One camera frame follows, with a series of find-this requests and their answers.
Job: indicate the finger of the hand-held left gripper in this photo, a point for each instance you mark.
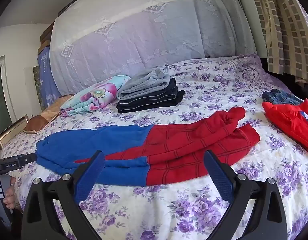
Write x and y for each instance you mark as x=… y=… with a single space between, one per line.
x=27 y=159

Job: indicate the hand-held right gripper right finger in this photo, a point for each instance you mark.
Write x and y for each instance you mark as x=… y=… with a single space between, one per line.
x=220 y=177

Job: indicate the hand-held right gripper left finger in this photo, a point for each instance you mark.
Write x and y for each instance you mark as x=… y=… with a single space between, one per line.
x=90 y=177

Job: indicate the red and blue pants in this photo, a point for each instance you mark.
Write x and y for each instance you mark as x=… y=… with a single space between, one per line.
x=181 y=142

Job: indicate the folded black pants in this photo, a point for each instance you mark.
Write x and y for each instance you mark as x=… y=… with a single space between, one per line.
x=154 y=101

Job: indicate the folded grey pants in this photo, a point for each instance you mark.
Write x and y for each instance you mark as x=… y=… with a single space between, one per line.
x=141 y=85

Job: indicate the person's left hand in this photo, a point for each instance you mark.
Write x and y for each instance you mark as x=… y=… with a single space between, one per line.
x=10 y=197

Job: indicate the brown pillow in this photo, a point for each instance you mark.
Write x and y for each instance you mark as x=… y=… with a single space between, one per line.
x=41 y=120

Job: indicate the white framed window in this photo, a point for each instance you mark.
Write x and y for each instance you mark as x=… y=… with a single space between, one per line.
x=0 y=92

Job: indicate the folded floral blanket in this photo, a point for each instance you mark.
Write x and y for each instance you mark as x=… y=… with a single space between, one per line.
x=93 y=97

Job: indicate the blue printed cloth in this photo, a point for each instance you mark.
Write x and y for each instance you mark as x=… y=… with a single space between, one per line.
x=45 y=80

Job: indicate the red garment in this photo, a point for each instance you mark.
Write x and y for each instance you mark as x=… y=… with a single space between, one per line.
x=286 y=120

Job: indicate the purple floral bed sheet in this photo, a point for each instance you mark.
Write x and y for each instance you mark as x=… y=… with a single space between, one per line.
x=206 y=90

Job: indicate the blue jeans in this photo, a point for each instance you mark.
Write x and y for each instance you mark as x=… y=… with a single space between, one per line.
x=279 y=96

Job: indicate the cardboard boxes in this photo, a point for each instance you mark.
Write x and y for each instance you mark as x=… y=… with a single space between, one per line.
x=45 y=38

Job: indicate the white lace cover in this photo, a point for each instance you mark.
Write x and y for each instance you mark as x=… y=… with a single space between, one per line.
x=131 y=42

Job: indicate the checked beige curtain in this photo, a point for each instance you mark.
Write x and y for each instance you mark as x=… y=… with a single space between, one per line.
x=281 y=30

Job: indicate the wooden picture frame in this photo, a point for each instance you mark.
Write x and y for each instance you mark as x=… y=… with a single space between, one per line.
x=12 y=130

